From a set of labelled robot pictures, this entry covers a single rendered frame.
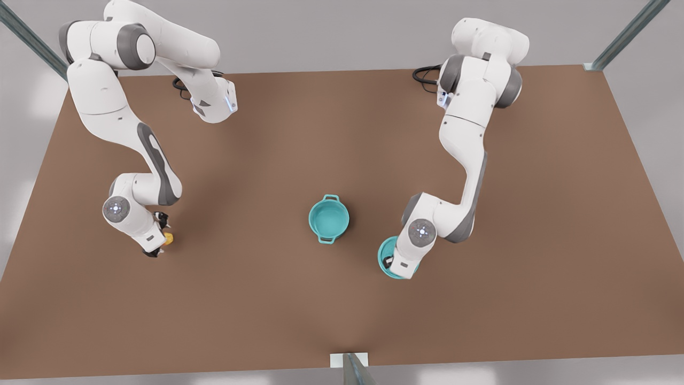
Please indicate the teal pot lid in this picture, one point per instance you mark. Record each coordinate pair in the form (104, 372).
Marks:
(386, 259)

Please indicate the yellow potato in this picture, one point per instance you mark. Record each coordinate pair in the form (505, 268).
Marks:
(169, 238)

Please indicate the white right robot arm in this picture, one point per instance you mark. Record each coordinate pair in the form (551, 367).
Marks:
(107, 101)

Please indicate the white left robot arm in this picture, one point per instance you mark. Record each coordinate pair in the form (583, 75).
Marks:
(470, 117)

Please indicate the teal pot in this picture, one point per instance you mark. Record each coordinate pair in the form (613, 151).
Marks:
(328, 218)

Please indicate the silver frame post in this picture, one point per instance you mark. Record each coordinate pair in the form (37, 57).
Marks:
(32, 38)
(352, 368)
(625, 36)

